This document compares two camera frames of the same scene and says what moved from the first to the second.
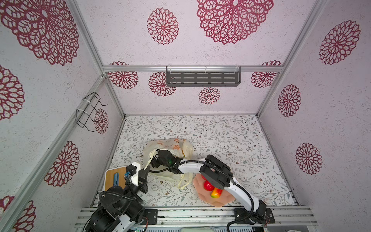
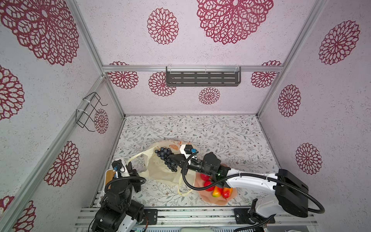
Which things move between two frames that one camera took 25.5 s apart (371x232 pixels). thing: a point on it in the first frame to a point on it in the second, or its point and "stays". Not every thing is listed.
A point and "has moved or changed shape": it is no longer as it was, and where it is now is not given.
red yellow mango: (216, 193) stays
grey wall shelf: (203, 78) stays
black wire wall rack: (83, 117) stays
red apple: (208, 186) stays
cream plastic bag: (181, 148) has moved or changed shape
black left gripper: (142, 181) to (132, 172)
